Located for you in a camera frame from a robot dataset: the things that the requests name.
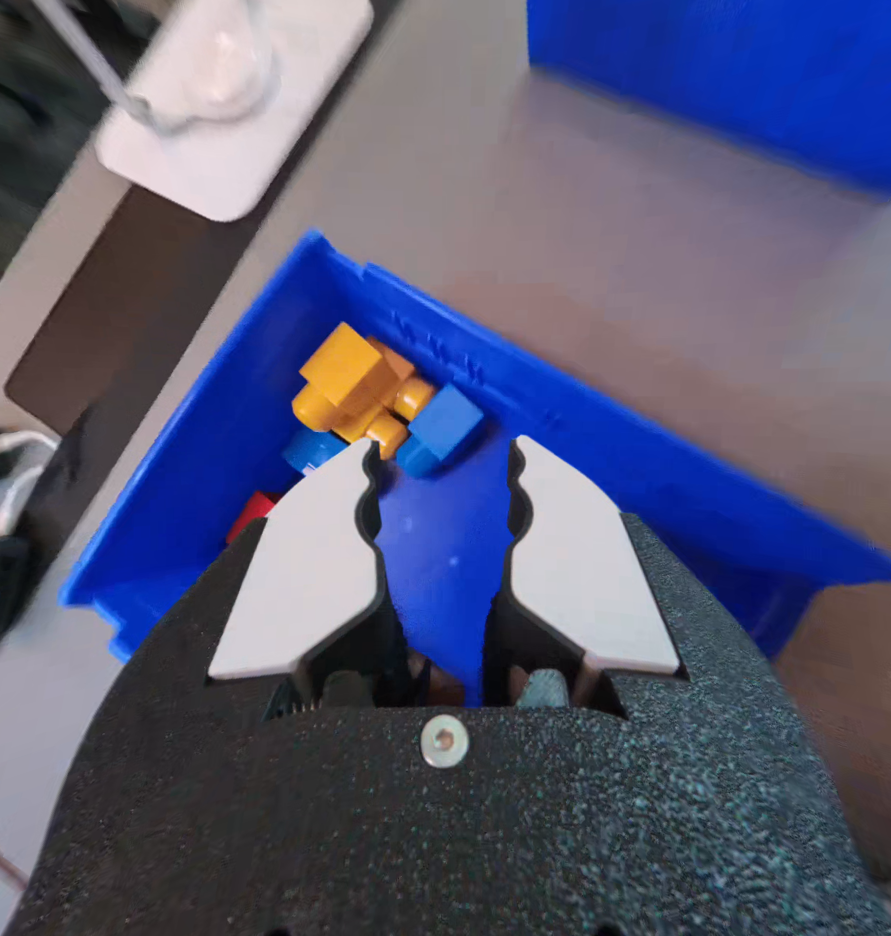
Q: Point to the white lamp base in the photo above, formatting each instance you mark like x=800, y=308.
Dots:
x=233, y=95

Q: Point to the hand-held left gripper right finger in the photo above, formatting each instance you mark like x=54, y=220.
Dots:
x=584, y=585

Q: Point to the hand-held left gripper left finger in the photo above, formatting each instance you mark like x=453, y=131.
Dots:
x=299, y=585

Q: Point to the large blue plastic bin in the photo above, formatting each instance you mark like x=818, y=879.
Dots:
x=745, y=80

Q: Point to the dark mat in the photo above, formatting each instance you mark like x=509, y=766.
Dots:
x=116, y=307

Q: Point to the yellow toy block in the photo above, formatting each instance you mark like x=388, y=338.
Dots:
x=343, y=387

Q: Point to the orange toy block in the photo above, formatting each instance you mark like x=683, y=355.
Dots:
x=405, y=395

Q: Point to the blue round-stud toy block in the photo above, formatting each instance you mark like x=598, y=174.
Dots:
x=310, y=450

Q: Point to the red toy block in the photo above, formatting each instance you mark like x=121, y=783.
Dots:
x=251, y=512

